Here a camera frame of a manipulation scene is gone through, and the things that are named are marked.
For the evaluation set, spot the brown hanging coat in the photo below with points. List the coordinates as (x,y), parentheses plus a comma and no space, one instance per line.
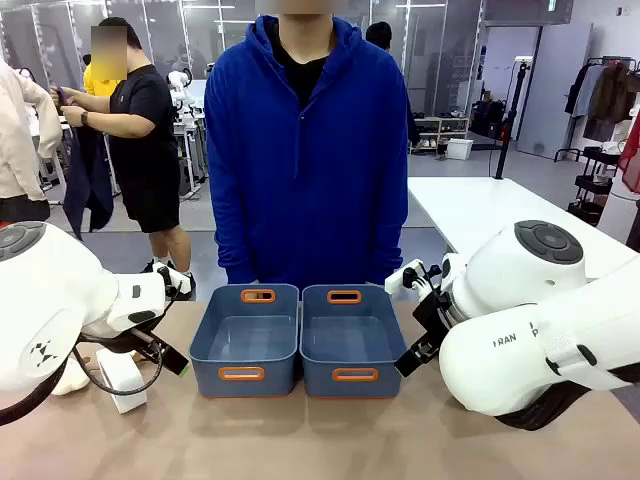
(607,100)

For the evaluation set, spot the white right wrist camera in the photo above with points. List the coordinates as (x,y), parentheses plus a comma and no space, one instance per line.
(397,281)

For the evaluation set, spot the black luggage bags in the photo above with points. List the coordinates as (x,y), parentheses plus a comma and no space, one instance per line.
(487,120)

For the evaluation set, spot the person in blue hoodie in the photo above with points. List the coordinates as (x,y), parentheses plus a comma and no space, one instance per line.
(300,175)

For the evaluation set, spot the navy blue cloth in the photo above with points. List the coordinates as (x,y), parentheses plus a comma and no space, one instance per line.
(85,190)

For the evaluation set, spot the black clothes rack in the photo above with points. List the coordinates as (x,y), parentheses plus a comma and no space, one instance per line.
(572,145)

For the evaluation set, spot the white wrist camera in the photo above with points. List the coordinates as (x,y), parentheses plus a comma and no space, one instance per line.
(176,281)
(397,281)

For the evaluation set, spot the small white digital clock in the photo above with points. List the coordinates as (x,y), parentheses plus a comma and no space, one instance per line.
(125,385)

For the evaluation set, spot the black tripod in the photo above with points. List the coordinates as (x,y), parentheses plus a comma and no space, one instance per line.
(507,135)

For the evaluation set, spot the black trolley cart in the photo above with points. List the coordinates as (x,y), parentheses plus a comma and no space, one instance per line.
(595,187)

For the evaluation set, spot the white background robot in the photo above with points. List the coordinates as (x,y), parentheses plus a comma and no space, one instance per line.
(180,90)

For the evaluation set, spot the low shoe shelf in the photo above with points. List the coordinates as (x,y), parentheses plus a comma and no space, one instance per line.
(440,131)

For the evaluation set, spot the white plush toy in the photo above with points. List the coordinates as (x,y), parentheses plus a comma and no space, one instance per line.
(70,382)

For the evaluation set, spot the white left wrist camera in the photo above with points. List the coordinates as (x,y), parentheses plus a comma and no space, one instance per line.
(176,281)

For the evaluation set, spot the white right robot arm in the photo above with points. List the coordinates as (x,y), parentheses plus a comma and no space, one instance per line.
(500,350)

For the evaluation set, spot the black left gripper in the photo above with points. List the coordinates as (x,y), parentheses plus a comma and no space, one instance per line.
(127,342)

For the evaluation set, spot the person in beige jacket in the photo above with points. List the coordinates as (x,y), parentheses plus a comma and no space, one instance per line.
(20,150)

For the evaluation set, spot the white table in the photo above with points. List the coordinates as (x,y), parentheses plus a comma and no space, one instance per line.
(475,210)

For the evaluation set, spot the dark-haired person behind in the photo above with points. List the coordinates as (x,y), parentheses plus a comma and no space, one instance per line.
(380,35)

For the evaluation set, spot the white storage box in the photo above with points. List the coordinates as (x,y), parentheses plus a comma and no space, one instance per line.
(460,149)

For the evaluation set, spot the grey hanging garment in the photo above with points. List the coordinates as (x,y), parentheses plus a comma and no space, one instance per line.
(579,92)

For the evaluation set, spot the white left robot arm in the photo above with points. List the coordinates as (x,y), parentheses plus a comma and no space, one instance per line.
(50,300)

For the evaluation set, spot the person in yellow shirt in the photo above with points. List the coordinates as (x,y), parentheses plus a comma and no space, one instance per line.
(92,84)

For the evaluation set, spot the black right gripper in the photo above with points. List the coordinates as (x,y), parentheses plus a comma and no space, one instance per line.
(435,320)

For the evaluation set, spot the red hanging garment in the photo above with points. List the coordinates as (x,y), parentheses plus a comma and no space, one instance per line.
(631,160)

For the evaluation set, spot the person in black t-shirt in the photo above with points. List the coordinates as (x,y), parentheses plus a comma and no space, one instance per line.
(145,140)

